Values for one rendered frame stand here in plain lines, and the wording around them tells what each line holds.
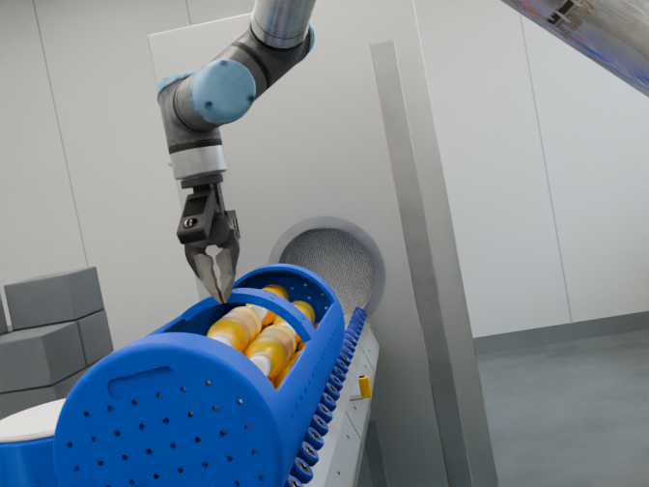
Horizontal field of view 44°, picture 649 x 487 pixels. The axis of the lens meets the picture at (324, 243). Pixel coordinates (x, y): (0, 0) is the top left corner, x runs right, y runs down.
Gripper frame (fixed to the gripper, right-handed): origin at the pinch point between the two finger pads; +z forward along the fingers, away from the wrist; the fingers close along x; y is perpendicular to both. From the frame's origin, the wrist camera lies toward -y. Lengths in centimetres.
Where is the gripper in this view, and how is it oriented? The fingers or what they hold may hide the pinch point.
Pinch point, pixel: (220, 296)
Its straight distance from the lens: 135.5
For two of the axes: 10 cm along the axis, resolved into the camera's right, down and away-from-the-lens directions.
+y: 1.1, -0.8, 9.9
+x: -9.8, 1.7, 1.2
